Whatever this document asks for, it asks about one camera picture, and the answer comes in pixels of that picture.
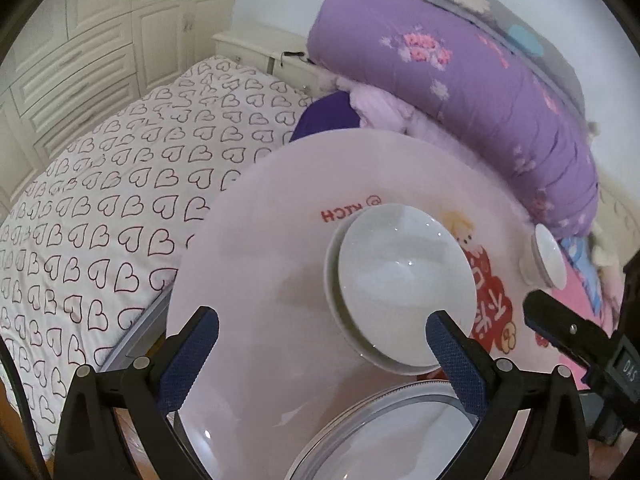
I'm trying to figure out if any blue patterned cloth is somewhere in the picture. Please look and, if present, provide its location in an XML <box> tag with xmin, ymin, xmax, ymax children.
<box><xmin>560</xmin><ymin>235</ymin><xmax>608</xmax><ymax>301</ymax></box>

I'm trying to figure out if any grey bed frame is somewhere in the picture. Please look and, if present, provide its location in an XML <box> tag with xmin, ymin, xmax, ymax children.
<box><xmin>95</xmin><ymin>287</ymin><xmax>173</xmax><ymax>376</ymax></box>

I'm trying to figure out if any white ceramic bowl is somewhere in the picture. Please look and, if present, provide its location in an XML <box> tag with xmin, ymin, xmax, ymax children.
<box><xmin>324</xmin><ymin>220</ymin><xmax>441</xmax><ymax>376</ymax></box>
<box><xmin>519</xmin><ymin>223</ymin><xmax>568</xmax><ymax>289</ymax></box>
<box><xmin>337</xmin><ymin>204</ymin><xmax>476</xmax><ymax>367</ymax></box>

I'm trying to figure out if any dark purple cloth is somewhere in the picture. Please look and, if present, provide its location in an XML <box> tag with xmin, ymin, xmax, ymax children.
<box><xmin>290</xmin><ymin>91</ymin><xmax>361</xmax><ymax>143</ymax></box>

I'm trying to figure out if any grey flower print pillow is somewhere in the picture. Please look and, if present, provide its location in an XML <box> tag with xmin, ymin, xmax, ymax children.
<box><xmin>422</xmin><ymin>0</ymin><xmax>588</xmax><ymax>121</ymax></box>

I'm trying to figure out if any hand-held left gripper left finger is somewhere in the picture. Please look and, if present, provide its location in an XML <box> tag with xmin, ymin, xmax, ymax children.
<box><xmin>52</xmin><ymin>305</ymin><xmax>221</xmax><ymax>480</ymax></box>

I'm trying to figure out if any round pink printed table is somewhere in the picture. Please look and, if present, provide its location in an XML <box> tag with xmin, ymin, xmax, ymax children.
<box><xmin>166</xmin><ymin>129</ymin><xmax>588</xmax><ymax>480</ymax></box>

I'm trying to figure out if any cream headboard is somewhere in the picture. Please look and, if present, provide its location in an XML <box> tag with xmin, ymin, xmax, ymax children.
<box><xmin>595</xmin><ymin>165</ymin><xmax>640</xmax><ymax>261</ymax></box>

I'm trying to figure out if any large grey-rimmed white plate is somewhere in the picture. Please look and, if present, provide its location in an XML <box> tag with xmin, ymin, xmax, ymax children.
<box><xmin>284</xmin><ymin>380</ymin><xmax>481</xmax><ymax>480</ymax></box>

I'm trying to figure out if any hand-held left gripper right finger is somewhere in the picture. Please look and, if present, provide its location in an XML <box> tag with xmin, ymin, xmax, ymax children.
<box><xmin>425</xmin><ymin>310</ymin><xmax>591</xmax><ymax>480</ymax></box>

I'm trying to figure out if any purple floral quilt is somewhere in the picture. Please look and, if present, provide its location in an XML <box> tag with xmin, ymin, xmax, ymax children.
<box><xmin>306</xmin><ymin>0</ymin><xmax>600</xmax><ymax>241</ymax></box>

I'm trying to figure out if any cream nightstand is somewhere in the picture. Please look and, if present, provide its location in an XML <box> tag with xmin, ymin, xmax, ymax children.
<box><xmin>212</xmin><ymin>27</ymin><xmax>321</xmax><ymax>96</ymax></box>

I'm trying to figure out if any cream panelled wardrobe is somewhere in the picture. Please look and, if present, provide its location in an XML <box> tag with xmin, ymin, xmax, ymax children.
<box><xmin>0</xmin><ymin>0</ymin><xmax>246</xmax><ymax>201</ymax></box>

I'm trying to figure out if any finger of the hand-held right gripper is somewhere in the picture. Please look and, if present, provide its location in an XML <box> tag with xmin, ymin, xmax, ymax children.
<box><xmin>522</xmin><ymin>287</ymin><xmax>618</xmax><ymax>376</ymax></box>

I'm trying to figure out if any white heart print bedding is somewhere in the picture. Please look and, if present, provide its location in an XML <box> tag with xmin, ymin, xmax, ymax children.
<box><xmin>0</xmin><ymin>57</ymin><xmax>313</xmax><ymax>461</ymax></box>

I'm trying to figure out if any pale pink fluffy cloth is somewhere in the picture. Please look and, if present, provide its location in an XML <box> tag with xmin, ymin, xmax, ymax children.
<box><xmin>320</xmin><ymin>72</ymin><xmax>451</xmax><ymax>141</ymax></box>

